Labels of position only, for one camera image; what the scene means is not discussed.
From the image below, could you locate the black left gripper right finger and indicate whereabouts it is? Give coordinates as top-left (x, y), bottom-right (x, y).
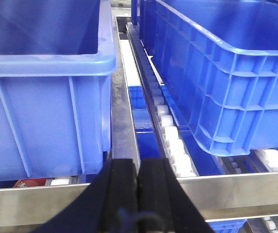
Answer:
top-left (138, 158), bottom-right (214, 233)

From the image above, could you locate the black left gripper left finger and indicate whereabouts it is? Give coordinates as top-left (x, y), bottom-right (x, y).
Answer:
top-left (34, 159), bottom-right (137, 233)

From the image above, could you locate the lower steel shelf beam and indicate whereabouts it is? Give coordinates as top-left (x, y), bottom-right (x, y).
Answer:
top-left (0, 172), bottom-right (278, 227)

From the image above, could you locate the right blue bin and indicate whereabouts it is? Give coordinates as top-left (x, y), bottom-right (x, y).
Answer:
top-left (139, 0), bottom-right (278, 156)

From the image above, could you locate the blue bin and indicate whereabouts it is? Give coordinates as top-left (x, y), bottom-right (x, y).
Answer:
top-left (139, 0), bottom-right (278, 156)
top-left (0, 0), bottom-right (116, 181)

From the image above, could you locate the centre blue bin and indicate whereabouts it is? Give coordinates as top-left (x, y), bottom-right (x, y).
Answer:
top-left (0, 0), bottom-right (116, 181)

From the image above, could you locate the red packet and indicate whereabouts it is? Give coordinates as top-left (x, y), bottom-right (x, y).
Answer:
top-left (13, 178), bottom-right (47, 188)

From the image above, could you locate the roller track rail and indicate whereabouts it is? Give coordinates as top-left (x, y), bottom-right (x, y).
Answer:
top-left (126, 23), bottom-right (199, 179)

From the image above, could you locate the steel divider rail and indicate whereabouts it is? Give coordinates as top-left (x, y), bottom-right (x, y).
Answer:
top-left (111, 16), bottom-right (140, 170)

